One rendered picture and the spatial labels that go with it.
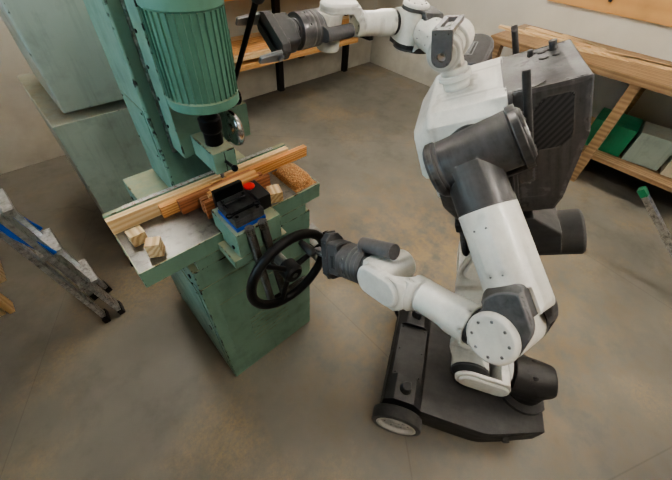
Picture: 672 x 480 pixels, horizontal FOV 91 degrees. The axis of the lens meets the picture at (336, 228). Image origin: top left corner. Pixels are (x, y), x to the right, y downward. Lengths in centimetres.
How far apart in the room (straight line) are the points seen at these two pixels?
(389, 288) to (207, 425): 123
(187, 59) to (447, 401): 147
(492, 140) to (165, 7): 66
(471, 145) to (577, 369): 174
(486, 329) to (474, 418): 108
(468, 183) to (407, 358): 114
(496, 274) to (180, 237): 80
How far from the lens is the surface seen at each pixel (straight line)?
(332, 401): 167
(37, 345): 220
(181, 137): 110
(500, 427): 164
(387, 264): 69
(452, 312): 61
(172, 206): 108
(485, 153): 54
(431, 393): 158
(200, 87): 88
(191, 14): 84
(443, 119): 67
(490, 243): 53
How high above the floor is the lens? 160
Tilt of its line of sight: 46 degrees down
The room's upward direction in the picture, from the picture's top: 5 degrees clockwise
